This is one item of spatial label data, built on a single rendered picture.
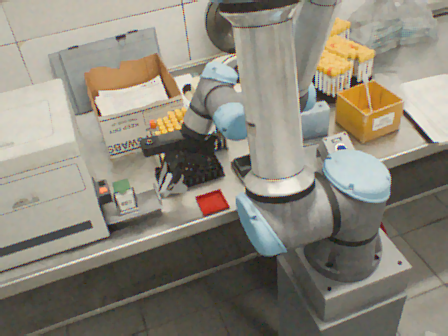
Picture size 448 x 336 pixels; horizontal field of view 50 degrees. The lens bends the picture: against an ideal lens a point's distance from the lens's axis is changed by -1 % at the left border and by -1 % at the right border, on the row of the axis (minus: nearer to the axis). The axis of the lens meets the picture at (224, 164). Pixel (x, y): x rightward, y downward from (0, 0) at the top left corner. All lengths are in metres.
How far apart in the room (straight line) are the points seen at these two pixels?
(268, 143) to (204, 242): 1.24
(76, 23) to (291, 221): 1.03
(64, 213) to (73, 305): 0.81
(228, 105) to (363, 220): 0.34
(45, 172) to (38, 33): 0.64
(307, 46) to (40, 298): 1.43
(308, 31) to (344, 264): 0.42
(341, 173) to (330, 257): 0.19
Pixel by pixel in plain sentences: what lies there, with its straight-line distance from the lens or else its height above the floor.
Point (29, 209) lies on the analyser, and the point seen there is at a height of 1.03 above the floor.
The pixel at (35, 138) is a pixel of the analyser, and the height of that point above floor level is 1.17.
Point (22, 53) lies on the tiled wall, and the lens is 1.61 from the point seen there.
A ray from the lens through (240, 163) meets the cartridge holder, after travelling 1.29.
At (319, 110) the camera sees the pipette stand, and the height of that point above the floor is 0.97.
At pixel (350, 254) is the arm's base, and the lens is 0.92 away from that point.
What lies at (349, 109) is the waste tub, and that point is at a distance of 1.38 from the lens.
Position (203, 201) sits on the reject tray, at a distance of 1.22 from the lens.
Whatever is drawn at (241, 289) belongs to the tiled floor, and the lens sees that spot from 2.11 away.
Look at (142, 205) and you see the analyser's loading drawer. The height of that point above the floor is 0.92.
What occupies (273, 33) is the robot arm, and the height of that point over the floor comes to 1.44.
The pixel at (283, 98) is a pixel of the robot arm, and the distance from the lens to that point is 0.70.
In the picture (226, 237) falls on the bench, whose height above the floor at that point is 0.27.
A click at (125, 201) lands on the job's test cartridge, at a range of 1.16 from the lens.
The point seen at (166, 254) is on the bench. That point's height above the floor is 0.27.
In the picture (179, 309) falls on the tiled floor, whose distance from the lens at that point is 2.09.
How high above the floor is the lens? 1.73
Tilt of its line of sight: 40 degrees down
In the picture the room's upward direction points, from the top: 6 degrees counter-clockwise
